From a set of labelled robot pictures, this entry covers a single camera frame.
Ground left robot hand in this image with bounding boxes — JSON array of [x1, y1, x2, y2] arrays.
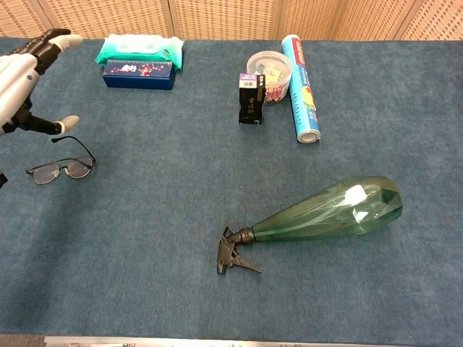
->
[[0, 28, 84, 189]]

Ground thin metal frame eyeglasses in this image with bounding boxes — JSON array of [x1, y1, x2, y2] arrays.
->
[[25, 135, 97, 186]]

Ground dark blue rectangular box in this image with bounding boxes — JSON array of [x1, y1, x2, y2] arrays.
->
[[101, 59, 177, 91]]

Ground green white wet wipes pack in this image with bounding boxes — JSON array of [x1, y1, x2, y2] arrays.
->
[[94, 33, 184, 72]]

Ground blue table cloth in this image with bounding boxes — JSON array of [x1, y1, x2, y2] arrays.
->
[[0, 36, 463, 345]]

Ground woven wicker folding screen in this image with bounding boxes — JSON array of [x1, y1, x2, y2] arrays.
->
[[0, 0, 463, 41]]

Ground black box with gold print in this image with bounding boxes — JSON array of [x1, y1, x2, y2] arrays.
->
[[237, 72, 267, 126]]

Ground clear plastic tub with lid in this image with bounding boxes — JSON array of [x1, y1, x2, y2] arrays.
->
[[246, 50, 293, 106]]

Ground blue printed film roll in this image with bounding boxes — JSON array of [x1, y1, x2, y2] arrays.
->
[[281, 34, 322, 145]]

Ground green transparent spray bottle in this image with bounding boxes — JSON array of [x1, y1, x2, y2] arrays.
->
[[216, 175, 404, 276]]

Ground silver metal rail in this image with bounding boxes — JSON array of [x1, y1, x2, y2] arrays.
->
[[43, 335, 417, 347]]

